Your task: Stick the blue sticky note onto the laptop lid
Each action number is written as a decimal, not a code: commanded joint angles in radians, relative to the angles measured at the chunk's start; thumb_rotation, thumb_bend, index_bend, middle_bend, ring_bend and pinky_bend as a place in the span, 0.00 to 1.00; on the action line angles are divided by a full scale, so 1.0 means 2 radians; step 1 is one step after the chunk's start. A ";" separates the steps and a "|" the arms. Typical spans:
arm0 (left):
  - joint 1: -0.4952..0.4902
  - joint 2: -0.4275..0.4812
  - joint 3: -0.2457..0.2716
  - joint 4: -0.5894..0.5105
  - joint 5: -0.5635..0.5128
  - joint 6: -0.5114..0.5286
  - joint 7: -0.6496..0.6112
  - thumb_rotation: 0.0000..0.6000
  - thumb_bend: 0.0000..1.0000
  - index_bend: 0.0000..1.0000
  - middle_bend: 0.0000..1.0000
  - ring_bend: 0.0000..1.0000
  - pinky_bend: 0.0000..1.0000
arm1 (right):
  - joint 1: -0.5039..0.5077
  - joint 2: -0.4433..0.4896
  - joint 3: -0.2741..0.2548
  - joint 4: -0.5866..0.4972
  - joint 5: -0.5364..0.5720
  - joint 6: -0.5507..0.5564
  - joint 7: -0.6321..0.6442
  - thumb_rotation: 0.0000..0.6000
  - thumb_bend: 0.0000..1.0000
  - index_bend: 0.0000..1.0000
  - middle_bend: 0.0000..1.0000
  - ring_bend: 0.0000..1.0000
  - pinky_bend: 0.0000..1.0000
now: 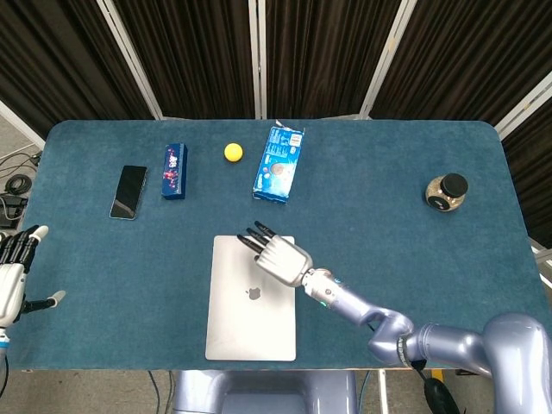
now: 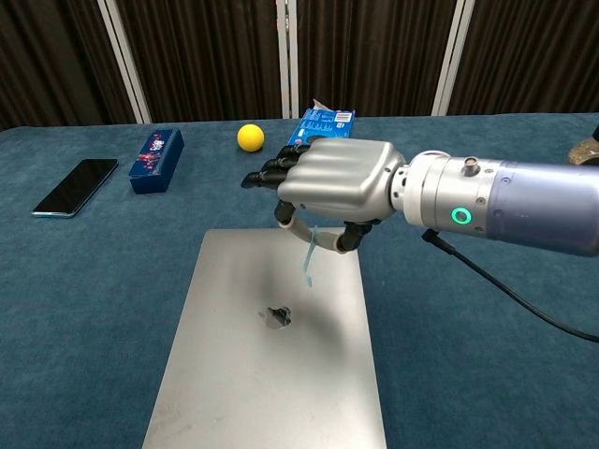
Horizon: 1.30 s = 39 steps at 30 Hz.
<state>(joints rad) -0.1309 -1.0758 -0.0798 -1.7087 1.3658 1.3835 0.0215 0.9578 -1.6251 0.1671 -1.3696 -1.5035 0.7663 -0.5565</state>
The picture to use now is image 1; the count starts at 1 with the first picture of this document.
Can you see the yellow ball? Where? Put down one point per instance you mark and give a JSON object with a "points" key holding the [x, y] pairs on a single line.
{"points": [[233, 152]]}

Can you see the black pleated screen panel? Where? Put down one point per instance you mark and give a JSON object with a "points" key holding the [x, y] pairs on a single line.
{"points": [[56, 56], [466, 56], [319, 56], [532, 172], [185, 56]]}

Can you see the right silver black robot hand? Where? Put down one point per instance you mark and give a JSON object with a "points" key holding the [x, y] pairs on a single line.
{"points": [[284, 261]]}

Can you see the black smartphone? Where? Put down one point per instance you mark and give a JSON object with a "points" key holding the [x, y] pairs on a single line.
{"points": [[128, 192]]}

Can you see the blue cookie box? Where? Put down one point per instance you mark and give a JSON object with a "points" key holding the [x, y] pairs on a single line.
{"points": [[278, 168]]}

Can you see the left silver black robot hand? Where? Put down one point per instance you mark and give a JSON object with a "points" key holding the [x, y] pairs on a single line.
{"points": [[10, 289]]}

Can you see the blue felt table mat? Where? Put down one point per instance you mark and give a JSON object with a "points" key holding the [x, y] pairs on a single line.
{"points": [[366, 207]]}

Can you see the black shoe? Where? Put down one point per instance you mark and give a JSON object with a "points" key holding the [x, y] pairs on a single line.
{"points": [[442, 397]]}

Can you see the glass jar with black lid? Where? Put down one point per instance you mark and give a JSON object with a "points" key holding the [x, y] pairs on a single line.
{"points": [[446, 192]]}

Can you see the dark blue narrow box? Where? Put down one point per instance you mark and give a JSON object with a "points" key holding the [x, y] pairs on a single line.
{"points": [[174, 172]]}

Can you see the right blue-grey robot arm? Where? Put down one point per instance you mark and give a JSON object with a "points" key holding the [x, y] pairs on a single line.
{"points": [[353, 306]]}

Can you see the silver laptop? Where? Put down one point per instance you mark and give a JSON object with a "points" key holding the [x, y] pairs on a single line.
{"points": [[250, 328]]}

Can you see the blue-grey robot torso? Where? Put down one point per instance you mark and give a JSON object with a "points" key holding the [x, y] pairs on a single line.
{"points": [[267, 392]]}

